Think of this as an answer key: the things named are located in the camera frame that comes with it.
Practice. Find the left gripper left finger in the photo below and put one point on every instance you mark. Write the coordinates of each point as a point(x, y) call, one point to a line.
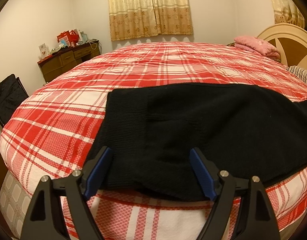
point(45, 218)

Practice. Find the black pants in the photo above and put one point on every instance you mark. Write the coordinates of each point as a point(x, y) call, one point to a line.
point(246, 130)

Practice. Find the patterned mattress base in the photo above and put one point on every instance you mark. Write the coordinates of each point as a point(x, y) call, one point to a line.
point(14, 202)

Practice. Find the red plaid bed cover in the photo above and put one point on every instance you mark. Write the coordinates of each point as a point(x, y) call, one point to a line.
point(53, 130)

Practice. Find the black chair with clothes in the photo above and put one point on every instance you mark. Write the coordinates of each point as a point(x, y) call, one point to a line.
point(12, 94)

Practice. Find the striped pillow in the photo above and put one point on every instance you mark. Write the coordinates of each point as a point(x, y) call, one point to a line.
point(299, 72)

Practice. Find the brown wooden dresser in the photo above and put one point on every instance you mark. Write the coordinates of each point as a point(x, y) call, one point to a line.
point(66, 59)

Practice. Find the white greeting card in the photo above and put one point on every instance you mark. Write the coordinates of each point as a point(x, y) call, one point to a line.
point(44, 51)

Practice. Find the pink folded blanket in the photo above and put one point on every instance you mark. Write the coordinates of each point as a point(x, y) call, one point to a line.
point(257, 45)

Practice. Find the cream wooden headboard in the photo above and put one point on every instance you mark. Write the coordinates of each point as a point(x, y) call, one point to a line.
point(290, 40)

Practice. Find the red gift bag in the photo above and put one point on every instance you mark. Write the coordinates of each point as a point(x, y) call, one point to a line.
point(69, 38)

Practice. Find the beige curtain by headboard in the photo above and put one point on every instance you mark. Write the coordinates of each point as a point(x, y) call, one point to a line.
point(286, 11)

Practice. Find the beige patterned window curtain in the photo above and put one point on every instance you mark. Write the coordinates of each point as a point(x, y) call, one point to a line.
point(131, 19)

